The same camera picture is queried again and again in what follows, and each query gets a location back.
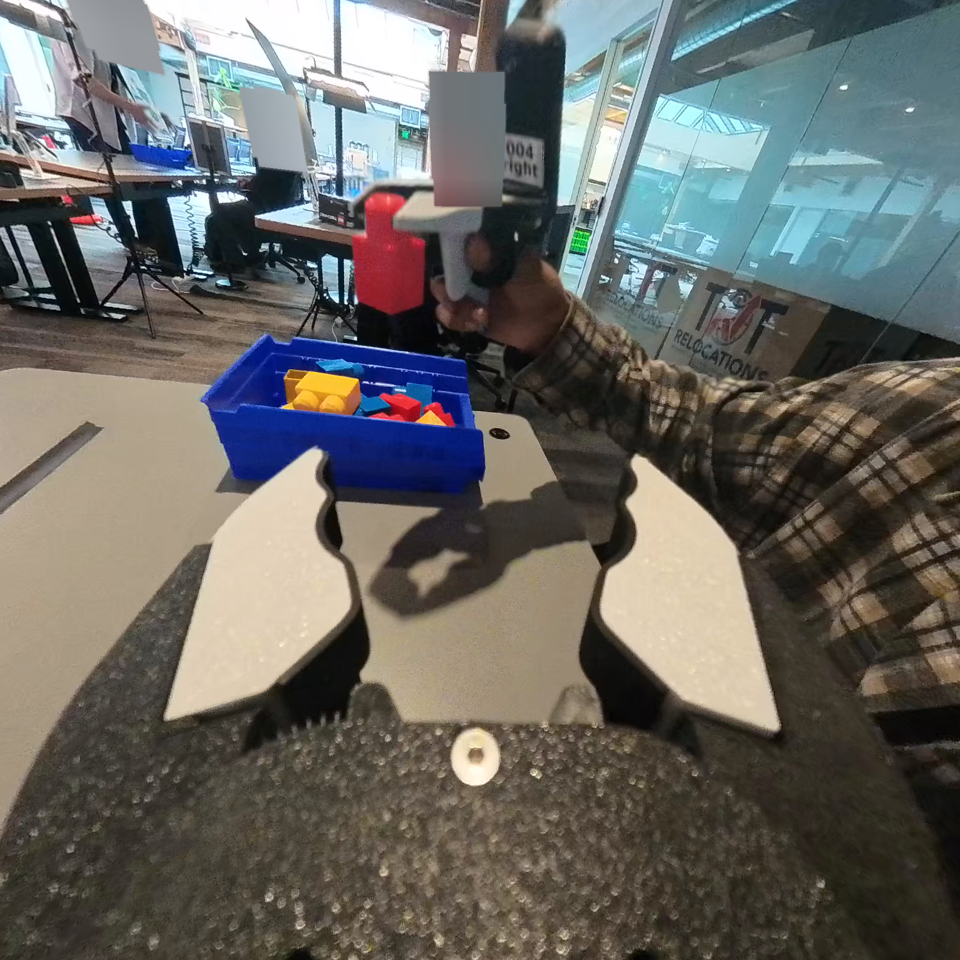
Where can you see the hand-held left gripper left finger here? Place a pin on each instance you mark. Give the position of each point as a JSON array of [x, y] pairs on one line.
[[262, 600]]

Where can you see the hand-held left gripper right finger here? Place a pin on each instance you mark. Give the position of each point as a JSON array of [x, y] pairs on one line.
[[690, 615]]

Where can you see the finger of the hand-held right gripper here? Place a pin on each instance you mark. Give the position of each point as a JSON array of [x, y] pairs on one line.
[[431, 219]]

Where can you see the red mega block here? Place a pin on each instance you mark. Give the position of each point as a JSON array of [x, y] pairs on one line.
[[388, 262]]

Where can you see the blue plastic bin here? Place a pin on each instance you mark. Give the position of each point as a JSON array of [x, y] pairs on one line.
[[337, 457]]

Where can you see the pile of coloured toy blocks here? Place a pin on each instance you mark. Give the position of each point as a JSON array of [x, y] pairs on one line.
[[360, 397]]

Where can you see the person's right forearm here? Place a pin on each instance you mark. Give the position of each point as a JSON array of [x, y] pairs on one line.
[[787, 487]]

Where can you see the person's right hand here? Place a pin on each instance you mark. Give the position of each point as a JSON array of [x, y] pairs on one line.
[[525, 315]]

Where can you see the small wooden desk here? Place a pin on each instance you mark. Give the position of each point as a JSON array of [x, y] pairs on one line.
[[300, 221]]

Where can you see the black floor sign display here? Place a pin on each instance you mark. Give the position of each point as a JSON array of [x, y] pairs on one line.
[[577, 236]]

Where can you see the pair of desk monitors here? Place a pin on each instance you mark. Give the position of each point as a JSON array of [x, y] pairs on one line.
[[210, 146]]

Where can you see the blue storage bin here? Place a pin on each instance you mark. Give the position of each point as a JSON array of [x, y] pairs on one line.
[[161, 154]]

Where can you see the printed cardboard box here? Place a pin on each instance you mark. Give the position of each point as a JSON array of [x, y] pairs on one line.
[[735, 330]]

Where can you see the black tripod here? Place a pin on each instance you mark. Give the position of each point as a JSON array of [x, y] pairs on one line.
[[127, 247]]

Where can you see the long wooden desk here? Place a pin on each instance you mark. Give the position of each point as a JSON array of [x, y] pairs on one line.
[[45, 195]]

